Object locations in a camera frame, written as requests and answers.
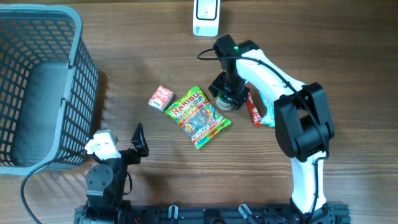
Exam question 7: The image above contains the green lid jar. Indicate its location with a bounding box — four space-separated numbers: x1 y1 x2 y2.
216 92 234 111

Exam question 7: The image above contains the red Nescafe coffee stick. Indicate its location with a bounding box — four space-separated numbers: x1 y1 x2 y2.
246 91 262 127

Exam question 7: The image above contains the small red white box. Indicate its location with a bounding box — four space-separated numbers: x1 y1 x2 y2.
148 85 174 111

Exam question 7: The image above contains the mint Zappy wipes pack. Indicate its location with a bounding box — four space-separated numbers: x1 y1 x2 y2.
260 92 275 127

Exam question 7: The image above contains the green Haribo gummy bag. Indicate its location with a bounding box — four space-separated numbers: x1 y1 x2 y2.
164 86 232 149

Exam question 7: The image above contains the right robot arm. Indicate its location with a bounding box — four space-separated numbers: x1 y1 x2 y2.
209 34 335 223

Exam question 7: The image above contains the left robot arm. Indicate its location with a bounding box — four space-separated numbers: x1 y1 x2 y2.
74 123 149 224

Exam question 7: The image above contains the white barcode scanner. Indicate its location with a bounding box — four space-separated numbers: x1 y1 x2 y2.
192 0 221 37

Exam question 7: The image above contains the grey plastic mesh basket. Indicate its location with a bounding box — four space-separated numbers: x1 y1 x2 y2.
1 4 99 176

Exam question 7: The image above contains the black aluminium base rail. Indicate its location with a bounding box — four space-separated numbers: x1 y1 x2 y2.
73 203 351 224

